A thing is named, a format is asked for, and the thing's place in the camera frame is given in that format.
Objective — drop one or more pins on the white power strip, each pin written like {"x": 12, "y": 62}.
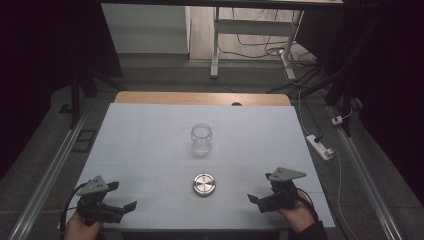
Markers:
{"x": 319, "y": 147}

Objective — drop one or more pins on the round metal jar lid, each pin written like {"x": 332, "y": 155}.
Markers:
{"x": 204, "y": 184}

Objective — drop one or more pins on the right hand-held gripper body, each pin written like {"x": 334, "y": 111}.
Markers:
{"x": 283, "y": 196}

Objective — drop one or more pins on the person's left hand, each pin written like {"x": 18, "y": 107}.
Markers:
{"x": 80, "y": 231}

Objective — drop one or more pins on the white metal desk frame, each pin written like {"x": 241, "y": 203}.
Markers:
{"x": 253, "y": 27}

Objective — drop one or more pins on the wooden table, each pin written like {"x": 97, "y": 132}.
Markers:
{"x": 186, "y": 98}

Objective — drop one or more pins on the clear glass jar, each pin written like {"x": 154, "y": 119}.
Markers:
{"x": 201, "y": 138}

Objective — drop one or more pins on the metal floor rail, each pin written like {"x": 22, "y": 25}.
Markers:
{"x": 366, "y": 173}
{"x": 50, "y": 176}

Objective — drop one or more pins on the small white adapter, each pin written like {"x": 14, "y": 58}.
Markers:
{"x": 337, "y": 120}

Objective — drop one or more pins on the black tripod stand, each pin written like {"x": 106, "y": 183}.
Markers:
{"x": 76, "y": 96}
{"x": 343, "y": 90}

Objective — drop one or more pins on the person's right hand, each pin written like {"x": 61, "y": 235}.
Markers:
{"x": 301, "y": 216}

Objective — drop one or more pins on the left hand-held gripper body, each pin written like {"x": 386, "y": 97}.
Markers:
{"x": 96, "y": 210}

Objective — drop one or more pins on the black curtain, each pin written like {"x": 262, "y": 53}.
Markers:
{"x": 386, "y": 83}
{"x": 40, "y": 66}

